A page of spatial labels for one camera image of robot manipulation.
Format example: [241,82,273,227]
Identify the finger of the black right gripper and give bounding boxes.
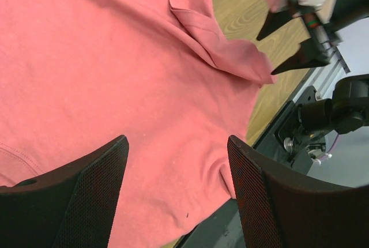
[271,39,329,75]
[256,10,302,41]

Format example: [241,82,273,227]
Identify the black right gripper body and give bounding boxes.
[296,0,369,58]

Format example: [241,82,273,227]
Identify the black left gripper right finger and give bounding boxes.
[227,136,368,247]

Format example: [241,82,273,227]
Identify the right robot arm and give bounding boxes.
[257,0,368,134]

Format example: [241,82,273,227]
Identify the salmon pink t-shirt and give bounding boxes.
[1,0,274,247]

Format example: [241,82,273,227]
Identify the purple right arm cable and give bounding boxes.
[315,134,341,165]

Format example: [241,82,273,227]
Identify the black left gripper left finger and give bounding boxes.
[1,136,129,247]

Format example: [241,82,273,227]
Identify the aluminium frame rail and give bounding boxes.
[311,47,351,100]

